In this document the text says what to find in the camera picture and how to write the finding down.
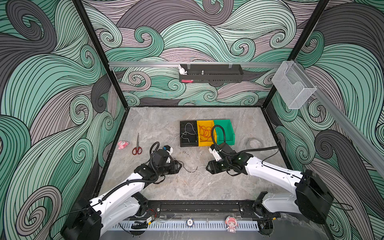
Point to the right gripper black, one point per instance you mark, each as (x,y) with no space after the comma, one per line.
(212,167)

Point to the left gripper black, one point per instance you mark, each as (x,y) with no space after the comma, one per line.
(174,169)

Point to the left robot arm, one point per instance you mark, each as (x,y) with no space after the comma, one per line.
(90,219)

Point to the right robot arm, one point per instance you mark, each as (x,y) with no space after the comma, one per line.
(307,194)

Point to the green storage bin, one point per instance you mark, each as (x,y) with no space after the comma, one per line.
(229,132)

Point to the black storage bin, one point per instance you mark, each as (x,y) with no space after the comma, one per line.
(188,134)

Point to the yellow storage bin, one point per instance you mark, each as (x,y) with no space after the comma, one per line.
(204,133)

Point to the pink toy figurine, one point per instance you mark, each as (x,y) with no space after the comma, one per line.
(122,144)

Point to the round badge button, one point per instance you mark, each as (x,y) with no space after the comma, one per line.
(190,222)

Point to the pink doll figurine front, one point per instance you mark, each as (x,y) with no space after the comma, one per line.
(231,224)

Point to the white rabbit figurine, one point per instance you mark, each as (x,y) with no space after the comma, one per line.
(182,71)

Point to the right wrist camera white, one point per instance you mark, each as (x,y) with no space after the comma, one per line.
(215,153)

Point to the red handled scissors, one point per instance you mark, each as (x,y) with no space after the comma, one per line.
(137,150)

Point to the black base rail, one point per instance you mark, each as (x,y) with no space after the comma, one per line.
(243,209)

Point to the white slotted cable duct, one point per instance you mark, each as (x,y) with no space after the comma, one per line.
(200,226)

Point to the black wall shelf tray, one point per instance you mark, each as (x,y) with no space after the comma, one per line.
(215,75)

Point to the aluminium wall rail back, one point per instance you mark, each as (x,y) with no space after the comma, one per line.
(166,64)

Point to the aluminium wall rail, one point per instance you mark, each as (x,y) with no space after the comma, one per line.
(166,64)
(339,104)

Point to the clear acrylic wall box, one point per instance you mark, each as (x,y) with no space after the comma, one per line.
(293,84)

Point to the aluminium wall rail right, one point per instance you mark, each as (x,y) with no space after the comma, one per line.
(339,104)

